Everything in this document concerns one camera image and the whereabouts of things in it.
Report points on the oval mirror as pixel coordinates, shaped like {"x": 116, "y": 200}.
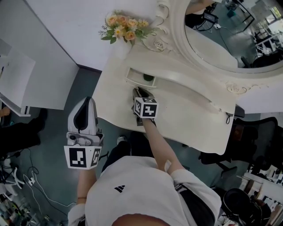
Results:
{"x": 221, "y": 39}

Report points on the person's white shirt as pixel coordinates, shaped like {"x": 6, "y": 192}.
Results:
{"x": 137, "y": 192}

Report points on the black and white swivel chair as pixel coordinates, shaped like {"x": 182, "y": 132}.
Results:
{"x": 243, "y": 205}

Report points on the person's black trousers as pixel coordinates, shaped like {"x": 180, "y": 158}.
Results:
{"x": 119, "y": 154}

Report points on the person's face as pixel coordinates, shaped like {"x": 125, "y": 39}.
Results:
{"x": 141, "y": 220}

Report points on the small dark green object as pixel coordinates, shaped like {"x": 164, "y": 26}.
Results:
{"x": 148, "y": 77}

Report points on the person's right forearm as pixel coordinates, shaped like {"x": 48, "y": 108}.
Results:
{"x": 159, "y": 145}

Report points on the person's left forearm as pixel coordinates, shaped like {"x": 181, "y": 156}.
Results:
{"x": 87, "y": 185}

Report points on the white vase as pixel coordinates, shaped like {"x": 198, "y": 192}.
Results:
{"x": 123, "y": 50}

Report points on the small black device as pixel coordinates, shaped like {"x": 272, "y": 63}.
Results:
{"x": 230, "y": 117}

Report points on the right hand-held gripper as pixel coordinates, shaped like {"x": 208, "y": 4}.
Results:
{"x": 148, "y": 109}

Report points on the cream ornate dressing table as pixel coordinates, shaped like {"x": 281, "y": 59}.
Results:
{"x": 188, "y": 123}

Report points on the black office chair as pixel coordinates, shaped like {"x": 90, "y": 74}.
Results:
{"x": 254, "y": 141}

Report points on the black harness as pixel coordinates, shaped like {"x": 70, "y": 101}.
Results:
{"x": 196, "y": 205}

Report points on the person's left shoe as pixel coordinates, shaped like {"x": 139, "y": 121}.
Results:
{"x": 121, "y": 139}

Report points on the white desk with shelves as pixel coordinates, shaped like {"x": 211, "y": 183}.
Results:
{"x": 44, "y": 61}

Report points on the yellow flower bouquet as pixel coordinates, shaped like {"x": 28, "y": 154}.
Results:
{"x": 123, "y": 24}

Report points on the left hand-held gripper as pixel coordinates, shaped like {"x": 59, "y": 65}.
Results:
{"x": 76, "y": 156}

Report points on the white power strip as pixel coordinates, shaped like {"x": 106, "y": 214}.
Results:
{"x": 31, "y": 180}

